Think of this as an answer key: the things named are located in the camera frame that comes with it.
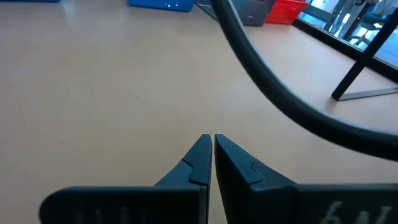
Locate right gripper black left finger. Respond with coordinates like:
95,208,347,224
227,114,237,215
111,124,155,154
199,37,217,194
39,133,214,224

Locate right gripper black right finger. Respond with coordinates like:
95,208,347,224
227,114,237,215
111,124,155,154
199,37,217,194
213,133,398,224

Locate red plastic basket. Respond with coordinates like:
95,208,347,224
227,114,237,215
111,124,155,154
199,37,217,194
266,0,309,25

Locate black metal stand leg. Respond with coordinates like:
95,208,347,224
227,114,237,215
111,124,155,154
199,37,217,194
331,7,398,102

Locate grey plastic basket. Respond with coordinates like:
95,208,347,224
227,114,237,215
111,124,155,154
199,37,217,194
196,0,277,27

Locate person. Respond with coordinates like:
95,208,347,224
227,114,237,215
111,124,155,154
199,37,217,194
371,0,398,16

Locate thick black sleeved cable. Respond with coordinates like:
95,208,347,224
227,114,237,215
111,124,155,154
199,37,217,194
210,0,398,162

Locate black table edge rail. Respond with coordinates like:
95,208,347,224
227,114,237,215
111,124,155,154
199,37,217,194
292,17,398,84

